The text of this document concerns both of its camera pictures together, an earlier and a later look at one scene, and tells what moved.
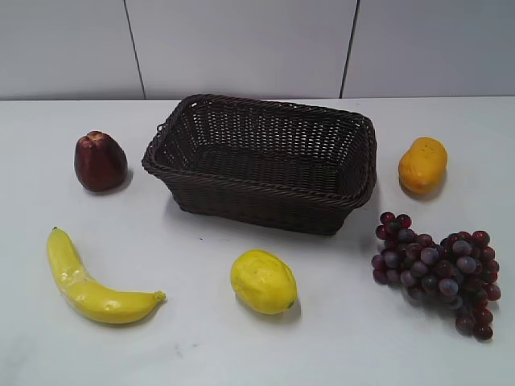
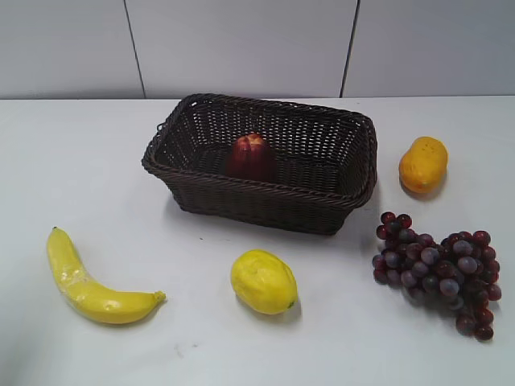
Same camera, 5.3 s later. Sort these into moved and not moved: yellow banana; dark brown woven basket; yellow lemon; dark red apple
Moved: dark red apple
Not moved: yellow banana; dark brown woven basket; yellow lemon
